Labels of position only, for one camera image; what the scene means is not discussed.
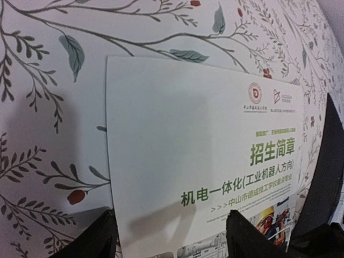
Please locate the colour printed brochure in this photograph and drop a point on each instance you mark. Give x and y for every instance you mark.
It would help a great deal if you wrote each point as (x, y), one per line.
(189, 143)

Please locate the floral patterned table mat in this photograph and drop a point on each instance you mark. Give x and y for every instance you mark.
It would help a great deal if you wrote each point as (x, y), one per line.
(55, 177)

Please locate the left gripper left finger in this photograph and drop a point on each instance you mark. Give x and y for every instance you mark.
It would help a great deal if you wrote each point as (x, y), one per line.
(98, 240)

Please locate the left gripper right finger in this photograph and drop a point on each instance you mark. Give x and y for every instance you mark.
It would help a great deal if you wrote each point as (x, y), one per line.
(244, 240)

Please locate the blue file folder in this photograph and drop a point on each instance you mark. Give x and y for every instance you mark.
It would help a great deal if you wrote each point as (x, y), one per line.
(316, 233)

